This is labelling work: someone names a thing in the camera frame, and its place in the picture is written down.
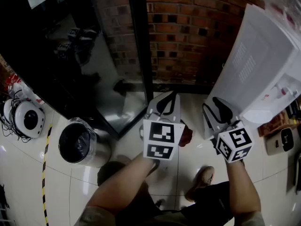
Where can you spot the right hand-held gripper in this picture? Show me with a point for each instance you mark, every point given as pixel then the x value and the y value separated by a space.
pixel 235 145

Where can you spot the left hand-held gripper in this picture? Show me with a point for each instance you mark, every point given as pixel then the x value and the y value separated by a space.
pixel 162 135

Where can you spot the brown wiping cloth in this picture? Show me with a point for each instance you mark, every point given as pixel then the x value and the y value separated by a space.
pixel 185 136

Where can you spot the white water dispenser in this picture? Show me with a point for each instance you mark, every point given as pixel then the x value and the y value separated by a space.
pixel 258 55

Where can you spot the person's right forearm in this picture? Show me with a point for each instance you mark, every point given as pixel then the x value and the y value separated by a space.
pixel 242 189

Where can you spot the person's left forearm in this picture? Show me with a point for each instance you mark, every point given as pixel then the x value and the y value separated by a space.
pixel 122 185

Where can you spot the plastic-wrapped water bottle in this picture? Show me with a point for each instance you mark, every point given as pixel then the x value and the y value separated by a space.
pixel 282 6

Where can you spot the person's left tan shoe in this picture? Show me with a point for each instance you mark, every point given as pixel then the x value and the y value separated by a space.
pixel 123 159

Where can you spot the person's tan shoe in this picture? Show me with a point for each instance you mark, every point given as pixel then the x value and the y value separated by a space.
pixel 202 180
pixel 123 159

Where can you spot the person's right tan shoe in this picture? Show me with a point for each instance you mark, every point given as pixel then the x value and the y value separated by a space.
pixel 202 180

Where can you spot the black blue flat box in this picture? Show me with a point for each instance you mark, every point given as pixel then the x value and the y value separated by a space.
pixel 294 109

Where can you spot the person's black shorts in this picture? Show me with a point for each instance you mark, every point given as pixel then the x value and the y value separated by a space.
pixel 207 196

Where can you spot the steel trash bin with liner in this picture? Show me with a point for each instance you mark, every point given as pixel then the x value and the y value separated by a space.
pixel 77 145

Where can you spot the black framed glass panel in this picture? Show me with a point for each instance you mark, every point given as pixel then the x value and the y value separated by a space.
pixel 58 55

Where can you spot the yellow black striped floor tape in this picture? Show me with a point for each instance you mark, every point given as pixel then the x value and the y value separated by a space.
pixel 47 145

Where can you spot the person's grey shirt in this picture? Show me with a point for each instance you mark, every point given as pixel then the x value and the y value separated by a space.
pixel 94 218

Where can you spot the white round device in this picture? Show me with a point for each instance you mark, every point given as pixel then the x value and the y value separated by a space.
pixel 30 120

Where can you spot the clear bag with red items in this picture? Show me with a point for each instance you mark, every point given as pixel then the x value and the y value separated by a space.
pixel 21 88

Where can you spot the metal frame chair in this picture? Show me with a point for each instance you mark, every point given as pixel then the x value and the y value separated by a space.
pixel 298 173

